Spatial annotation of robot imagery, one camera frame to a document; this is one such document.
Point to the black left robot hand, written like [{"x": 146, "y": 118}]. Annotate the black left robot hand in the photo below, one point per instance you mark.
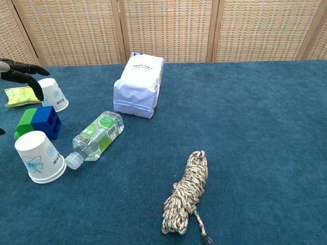
[{"x": 18, "y": 76}]

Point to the white floral paper cup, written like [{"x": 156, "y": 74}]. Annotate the white floral paper cup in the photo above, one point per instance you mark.
[
  {"x": 55, "y": 94},
  {"x": 33, "y": 153},
  {"x": 47, "y": 181}
]

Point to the blue carpet table surface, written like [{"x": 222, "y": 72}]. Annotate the blue carpet table surface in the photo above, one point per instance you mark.
[{"x": 255, "y": 127}]

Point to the yellow-green snack packet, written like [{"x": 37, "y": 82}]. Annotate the yellow-green snack packet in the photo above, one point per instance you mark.
[{"x": 18, "y": 97}]

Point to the woven folding screen panel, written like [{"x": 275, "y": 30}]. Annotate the woven folding screen panel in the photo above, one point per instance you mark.
[
  {"x": 263, "y": 30},
  {"x": 71, "y": 30},
  {"x": 168, "y": 30},
  {"x": 319, "y": 48},
  {"x": 10, "y": 38}
]

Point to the green plastic building block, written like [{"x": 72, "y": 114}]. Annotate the green plastic building block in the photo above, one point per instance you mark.
[{"x": 25, "y": 122}]

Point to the blue plastic building block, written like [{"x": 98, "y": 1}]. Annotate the blue plastic building block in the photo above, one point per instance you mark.
[{"x": 43, "y": 120}]

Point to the clear green-label water bottle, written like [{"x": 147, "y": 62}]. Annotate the clear green-label water bottle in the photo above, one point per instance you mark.
[{"x": 94, "y": 137}]

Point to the white paper bag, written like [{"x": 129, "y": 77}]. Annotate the white paper bag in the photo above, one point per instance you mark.
[{"x": 138, "y": 86}]

